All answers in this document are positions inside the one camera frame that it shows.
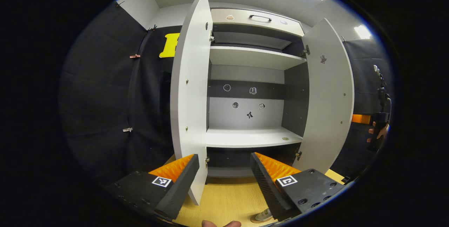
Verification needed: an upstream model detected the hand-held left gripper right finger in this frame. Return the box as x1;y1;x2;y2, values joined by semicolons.
250;152;346;221

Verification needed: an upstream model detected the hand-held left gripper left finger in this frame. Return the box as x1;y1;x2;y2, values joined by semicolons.
105;154;200;220

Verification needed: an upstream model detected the round brown coaster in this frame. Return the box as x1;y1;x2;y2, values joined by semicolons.
250;215;277;224

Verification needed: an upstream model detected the beige cabinet drawer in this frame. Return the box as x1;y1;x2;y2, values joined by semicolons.
210;8;305;37

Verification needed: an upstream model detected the white and grey cabinet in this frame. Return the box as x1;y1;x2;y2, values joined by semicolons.
205;2;311;185

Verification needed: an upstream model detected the white cabinet door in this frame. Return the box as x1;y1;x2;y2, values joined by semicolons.
292;18;355;174
170;0;213;206

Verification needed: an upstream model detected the black backdrop cloth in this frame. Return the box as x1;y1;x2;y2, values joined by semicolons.
330;38;393;182
60;2;183;189

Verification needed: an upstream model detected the small ceiling light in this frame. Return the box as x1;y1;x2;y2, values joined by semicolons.
354;25;371;40

